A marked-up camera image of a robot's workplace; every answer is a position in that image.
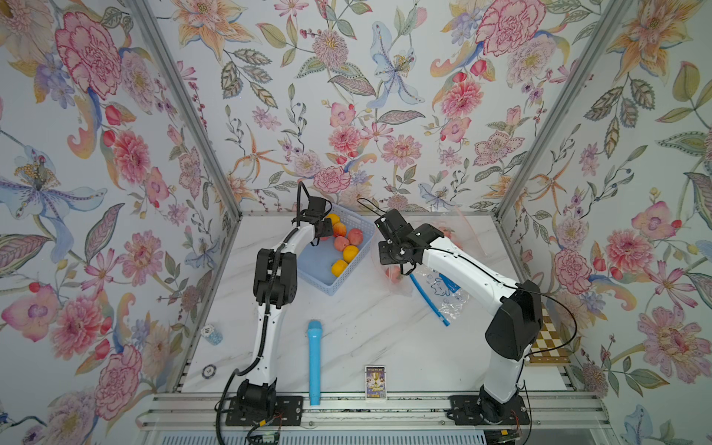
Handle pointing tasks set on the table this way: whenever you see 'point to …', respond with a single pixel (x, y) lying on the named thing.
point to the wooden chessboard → (548, 349)
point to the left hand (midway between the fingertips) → (329, 223)
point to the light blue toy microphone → (315, 338)
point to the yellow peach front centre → (349, 253)
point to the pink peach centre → (340, 243)
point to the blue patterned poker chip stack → (213, 337)
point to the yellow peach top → (335, 219)
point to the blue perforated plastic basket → (315, 260)
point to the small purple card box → (375, 383)
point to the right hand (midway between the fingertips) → (387, 250)
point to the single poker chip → (209, 371)
